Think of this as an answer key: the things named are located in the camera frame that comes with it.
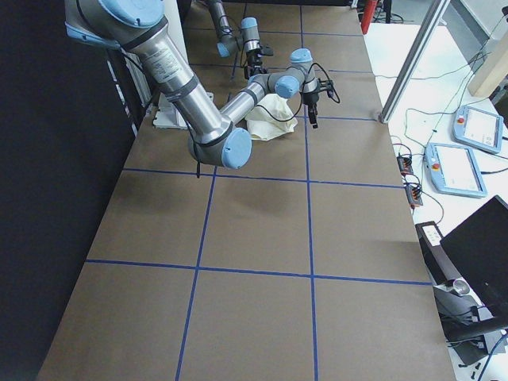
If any far teach pendant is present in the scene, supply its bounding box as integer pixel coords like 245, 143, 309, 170
452, 106, 504, 154

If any black monitor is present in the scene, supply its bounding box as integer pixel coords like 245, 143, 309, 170
441, 195, 507, 316

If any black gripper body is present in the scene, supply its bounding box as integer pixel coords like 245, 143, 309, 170
303, 89, 320, 108
244, 45, 274, 70

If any aluminium frame post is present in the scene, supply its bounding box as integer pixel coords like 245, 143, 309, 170
379, 0, 451, 124

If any near teach pendant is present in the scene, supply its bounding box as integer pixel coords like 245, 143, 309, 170
424, 143, 487, 198

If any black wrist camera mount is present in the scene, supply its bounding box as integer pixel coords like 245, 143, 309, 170
318, 79, 335, 98

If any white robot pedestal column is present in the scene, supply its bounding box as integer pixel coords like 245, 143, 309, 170
150, 90, 214, 131

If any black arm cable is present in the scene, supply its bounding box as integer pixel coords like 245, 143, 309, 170
256, 62, 341, 123

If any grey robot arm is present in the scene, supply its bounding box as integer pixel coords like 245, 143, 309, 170
64, 1, 321, 169
205, 1, 273, 79

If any cream long-sleeve cat shirt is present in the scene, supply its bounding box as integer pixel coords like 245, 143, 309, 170
244, 94, 298, 141

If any brown table cover mat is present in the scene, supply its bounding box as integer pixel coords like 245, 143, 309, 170
38, 4, 455, 380

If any teach pendant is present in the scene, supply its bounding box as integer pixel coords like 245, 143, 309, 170
452, 106, 504, 154
424, 143, 487, 198

